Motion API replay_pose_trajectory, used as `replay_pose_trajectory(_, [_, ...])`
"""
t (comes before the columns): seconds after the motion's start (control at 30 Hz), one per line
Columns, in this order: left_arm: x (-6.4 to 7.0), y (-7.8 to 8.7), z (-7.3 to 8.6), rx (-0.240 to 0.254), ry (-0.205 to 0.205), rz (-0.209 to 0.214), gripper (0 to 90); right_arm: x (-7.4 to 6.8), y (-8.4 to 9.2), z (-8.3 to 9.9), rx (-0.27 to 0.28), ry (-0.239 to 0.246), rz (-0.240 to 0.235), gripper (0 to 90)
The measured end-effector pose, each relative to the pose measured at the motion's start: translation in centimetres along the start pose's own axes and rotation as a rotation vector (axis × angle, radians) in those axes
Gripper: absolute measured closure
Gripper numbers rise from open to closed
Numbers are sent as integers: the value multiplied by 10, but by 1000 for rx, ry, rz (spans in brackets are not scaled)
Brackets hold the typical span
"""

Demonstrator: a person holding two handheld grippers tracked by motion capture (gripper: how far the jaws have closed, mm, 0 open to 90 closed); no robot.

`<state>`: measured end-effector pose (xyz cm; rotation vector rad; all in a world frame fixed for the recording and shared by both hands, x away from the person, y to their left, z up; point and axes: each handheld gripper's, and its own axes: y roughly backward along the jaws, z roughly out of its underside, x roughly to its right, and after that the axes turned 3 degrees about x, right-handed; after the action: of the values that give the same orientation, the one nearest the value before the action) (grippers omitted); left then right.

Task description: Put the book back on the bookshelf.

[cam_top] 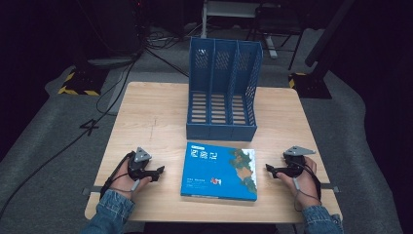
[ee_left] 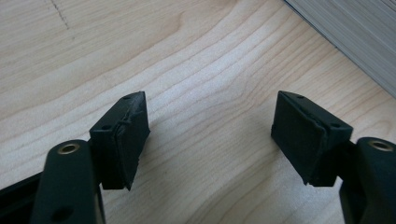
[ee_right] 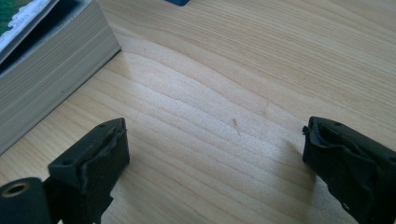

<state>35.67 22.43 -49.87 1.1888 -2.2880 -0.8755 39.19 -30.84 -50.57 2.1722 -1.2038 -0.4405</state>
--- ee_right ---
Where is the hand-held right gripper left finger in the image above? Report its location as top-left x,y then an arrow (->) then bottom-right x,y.
47,117 -> 131,224

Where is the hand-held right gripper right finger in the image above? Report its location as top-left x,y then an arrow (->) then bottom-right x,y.
302,116 -> 396,224

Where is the dark blue object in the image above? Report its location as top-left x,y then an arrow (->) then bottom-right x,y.
163,0 -> 191,7

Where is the thick book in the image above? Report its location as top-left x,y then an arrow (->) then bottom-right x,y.
0,0 -> 121,156

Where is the thin green-covered book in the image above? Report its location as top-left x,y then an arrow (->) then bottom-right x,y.
0,0 -> 60,64

